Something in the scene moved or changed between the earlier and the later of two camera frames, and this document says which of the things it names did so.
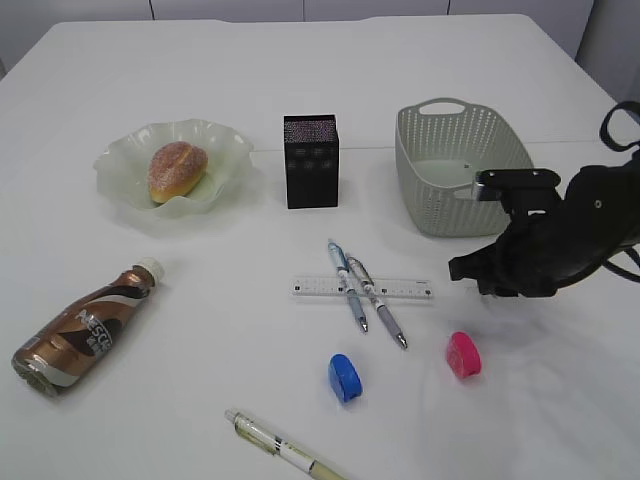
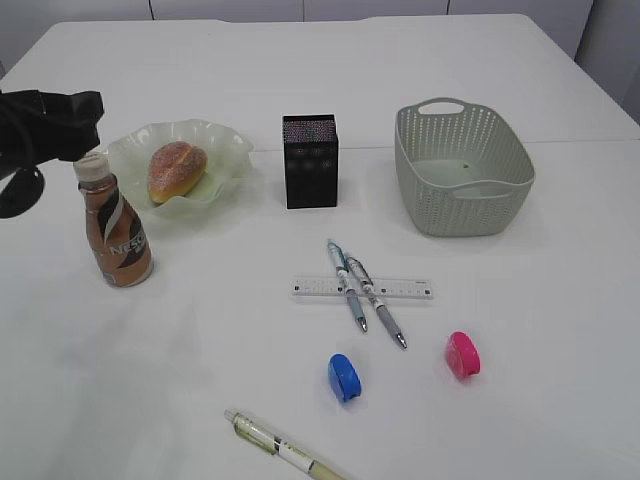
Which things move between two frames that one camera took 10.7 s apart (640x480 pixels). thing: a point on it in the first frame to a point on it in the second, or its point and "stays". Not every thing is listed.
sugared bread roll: [175, 168] stays
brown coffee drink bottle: [57, 356] to [120, 240]
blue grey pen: [344, 272] stays
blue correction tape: [344, 378] stays
